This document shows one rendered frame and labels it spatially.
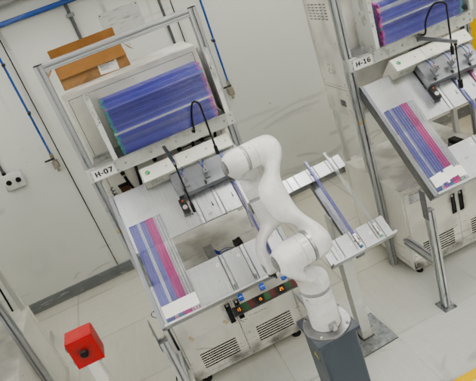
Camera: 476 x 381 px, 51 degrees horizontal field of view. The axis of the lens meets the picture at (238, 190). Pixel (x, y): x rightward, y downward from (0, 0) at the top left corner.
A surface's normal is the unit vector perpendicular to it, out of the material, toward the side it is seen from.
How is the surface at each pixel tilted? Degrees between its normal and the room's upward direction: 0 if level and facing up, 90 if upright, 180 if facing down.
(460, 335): 0
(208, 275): 43
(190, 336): 90
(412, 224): 90
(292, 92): 90
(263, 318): 90
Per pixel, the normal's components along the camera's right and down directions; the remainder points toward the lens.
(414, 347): -0.31, -0.85
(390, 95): -0.01, -0.38
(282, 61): 0.30, 0.33
